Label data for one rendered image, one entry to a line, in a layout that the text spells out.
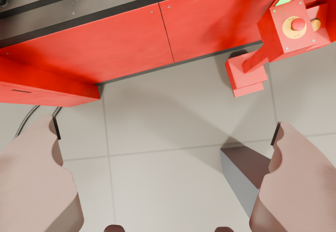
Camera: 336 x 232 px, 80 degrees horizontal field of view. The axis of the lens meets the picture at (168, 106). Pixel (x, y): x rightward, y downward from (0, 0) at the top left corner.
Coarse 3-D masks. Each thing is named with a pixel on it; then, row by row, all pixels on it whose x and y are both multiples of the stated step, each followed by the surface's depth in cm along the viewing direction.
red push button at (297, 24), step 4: (292, 20) 62; (296, 20) 61; (300, 20) 61; (292, 24) 61; (296, 24) 61; (300, 24) 61; (304, 24) 61; (292, 28) 62; (296, 28) 61; (300, 28) 61
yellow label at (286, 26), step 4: (292, 16) 64; (296, 16) 64; (288, 20) 64; (284, 24) 64; (288, 24) 64; (284, 28) 64; (288, 28) 64; (304, 28) 63; (284, 32) 64; (288, 32) 64; (292, 32) 64; (296, 32) 64; (300, 32) 64; (304, 32) 63; (288, 36) 64; (292, 36) 64; (296, 36) 64; (300, 36) 64
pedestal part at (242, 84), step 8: (240, 56) 130; (248, 56) 129; (232, 64) 130; (240, 64) 130; (232, 72) 130; (240, 72) 130; (256, 72) 128; (264, 72) 128; (232, 80) 134; (240, 80) 129; (248, 80) 129; (256, 80) 128; (264, 80) 129; (232, 88) 140; (240, 88) 140; (248, 88) 139; (256, 88) 138
